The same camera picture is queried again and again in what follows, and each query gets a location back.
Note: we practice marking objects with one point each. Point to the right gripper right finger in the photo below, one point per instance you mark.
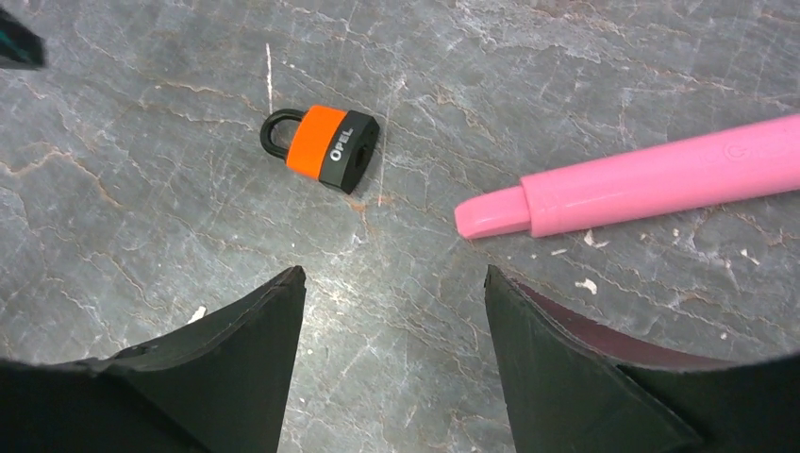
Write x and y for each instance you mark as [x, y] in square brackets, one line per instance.
[574, 385]

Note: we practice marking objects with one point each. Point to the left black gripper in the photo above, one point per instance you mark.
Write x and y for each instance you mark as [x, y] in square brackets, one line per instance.
[21, 48]

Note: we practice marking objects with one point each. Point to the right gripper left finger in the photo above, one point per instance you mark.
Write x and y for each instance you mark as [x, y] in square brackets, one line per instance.
[218, 384]

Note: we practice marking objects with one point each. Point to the orange black padlock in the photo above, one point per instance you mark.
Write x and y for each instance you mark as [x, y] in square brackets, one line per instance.
[332, 146]

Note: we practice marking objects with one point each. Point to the pink cylindrical wand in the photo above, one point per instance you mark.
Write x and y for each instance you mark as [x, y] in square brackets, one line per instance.
[735, 164]

